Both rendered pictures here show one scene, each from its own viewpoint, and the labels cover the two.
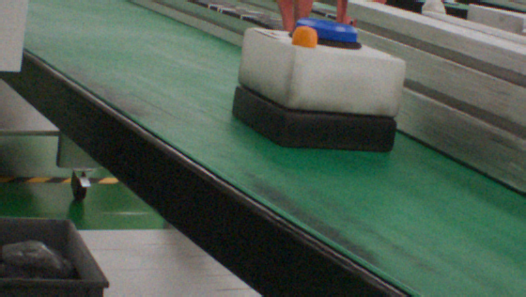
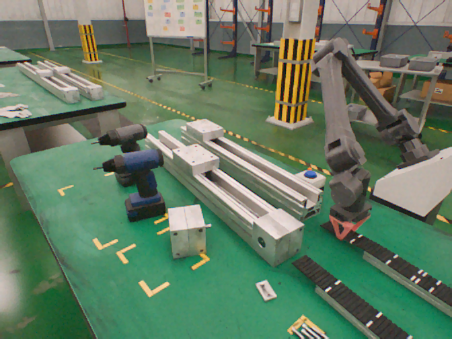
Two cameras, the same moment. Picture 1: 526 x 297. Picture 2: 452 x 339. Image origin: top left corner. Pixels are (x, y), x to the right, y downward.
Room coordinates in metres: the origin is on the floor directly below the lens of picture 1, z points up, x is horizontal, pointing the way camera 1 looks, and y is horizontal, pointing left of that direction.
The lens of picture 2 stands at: (1.47, -0.47, 1.36)
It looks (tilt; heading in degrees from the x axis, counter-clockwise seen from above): 28 degrees down; 171
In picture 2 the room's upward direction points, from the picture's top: straight up
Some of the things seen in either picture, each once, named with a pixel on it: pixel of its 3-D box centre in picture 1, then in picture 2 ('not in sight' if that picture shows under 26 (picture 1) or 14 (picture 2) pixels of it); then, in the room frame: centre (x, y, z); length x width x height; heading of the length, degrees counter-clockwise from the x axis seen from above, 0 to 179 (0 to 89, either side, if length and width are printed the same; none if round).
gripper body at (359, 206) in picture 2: not in sight; (352, 200); (0.87, -0.04, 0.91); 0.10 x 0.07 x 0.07; 116
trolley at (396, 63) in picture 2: not in sight; (381, 97); (-1.67, 1.86, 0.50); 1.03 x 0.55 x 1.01; 44
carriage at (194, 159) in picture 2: not in sight; (195, 161); (0.48, -0.44, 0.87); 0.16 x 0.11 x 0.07; 26
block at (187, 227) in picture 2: not in sight; (191, 230); (0.82, -0.47, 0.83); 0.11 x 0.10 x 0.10; 94
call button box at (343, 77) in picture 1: (330, 86); (307, 183); (0.60, -0.04, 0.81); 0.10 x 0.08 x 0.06; 116
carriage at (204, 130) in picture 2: not in sight; (204, 132); (0.17, -0.38, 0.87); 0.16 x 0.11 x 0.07; 26
